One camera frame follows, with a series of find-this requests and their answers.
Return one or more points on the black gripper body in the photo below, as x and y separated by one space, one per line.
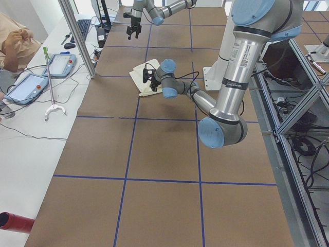
154 81
134 21

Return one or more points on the cream long-sleeve Twinkle shirt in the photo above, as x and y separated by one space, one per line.
137 76

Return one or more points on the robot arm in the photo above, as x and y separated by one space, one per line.
156 14
255 24

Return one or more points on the black power adapter box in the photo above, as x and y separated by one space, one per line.
101 36

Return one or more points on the black keyboard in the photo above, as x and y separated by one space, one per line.
84 25

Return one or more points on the black computer mouse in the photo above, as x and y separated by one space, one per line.
69 45

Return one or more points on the far blue teach pendant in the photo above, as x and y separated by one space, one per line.
61 64

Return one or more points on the blue teach pendant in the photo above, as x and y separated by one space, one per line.
28 89
61 64

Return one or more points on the white reacher grabber stick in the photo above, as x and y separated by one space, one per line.
53 106

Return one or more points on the seated person beige shirt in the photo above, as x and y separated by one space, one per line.
18 45

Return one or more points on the near blue teach pendant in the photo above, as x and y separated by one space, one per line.
28 89

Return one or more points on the red cylinder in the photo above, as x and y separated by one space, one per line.
16 223

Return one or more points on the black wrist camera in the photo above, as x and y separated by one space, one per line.
127 14
147 74

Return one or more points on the white camera post base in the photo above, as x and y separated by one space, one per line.
213 75

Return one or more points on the aluminium frame post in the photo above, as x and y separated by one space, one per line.
73 27

